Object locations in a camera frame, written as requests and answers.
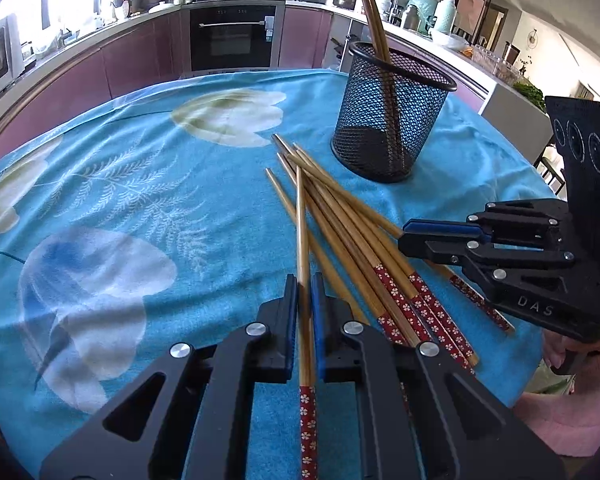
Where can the steel vacuum bottle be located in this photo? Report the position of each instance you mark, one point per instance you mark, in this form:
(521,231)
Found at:
(411,17)

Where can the mint green thermos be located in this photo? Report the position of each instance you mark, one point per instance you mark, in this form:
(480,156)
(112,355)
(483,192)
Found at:
(445,15)

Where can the black mesh utensil holder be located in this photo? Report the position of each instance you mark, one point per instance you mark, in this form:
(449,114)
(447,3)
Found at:
(360,110)

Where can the blue floral tablecloth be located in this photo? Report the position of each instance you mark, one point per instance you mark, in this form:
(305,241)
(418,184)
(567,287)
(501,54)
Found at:
(130,160)

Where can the white bowl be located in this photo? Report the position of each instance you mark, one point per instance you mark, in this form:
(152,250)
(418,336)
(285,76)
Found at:
(449,40)

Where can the dark dining chair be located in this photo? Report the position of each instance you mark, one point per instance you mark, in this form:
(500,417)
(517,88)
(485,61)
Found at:
(552,170)

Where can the black built-in oven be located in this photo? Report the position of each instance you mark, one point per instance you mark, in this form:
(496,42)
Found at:
(235,40)

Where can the person's right hand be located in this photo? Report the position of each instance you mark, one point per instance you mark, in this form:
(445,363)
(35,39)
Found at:
(554,355)

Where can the pink kitchen cabinets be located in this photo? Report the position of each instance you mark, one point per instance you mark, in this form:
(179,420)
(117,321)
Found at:
(130,60)

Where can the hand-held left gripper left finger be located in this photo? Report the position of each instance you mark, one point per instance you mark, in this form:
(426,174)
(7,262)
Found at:
(292,315)

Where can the clear glass tray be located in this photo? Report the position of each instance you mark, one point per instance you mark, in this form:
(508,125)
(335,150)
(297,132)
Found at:
(497,62)

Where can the pink framed panel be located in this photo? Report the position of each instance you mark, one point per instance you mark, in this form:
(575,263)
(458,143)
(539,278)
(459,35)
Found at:
(471,6)

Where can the green leafy vegetables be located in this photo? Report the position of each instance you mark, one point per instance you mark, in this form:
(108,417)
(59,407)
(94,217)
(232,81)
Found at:
(529,94)

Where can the bunch of wooden chopsticks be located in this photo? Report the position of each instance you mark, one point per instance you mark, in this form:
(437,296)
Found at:
(340,232)

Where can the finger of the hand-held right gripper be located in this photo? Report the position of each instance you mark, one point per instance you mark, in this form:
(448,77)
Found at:
(445,227)
(510,260)

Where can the small wall fan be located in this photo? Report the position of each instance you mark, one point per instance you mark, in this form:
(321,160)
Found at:
(533,39)

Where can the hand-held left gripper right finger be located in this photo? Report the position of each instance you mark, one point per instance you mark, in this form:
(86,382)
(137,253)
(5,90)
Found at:
(317,325)

